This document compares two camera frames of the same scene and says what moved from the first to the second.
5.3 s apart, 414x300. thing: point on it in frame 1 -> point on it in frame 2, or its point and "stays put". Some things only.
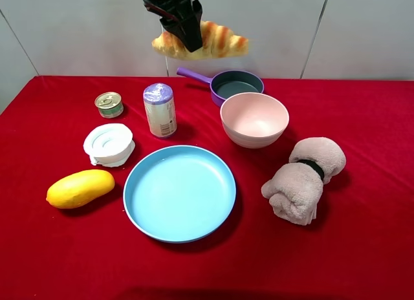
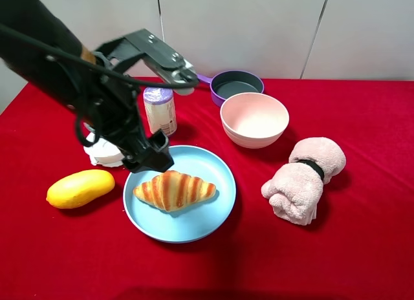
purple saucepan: x=226 y=83 stays put
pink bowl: x=253 y=120 stays put
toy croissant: x=218 y=42 -> x=173 y=190
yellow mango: x=79 y=188 stays put
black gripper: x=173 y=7 -> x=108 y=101
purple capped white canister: x=160 y=105 stays put
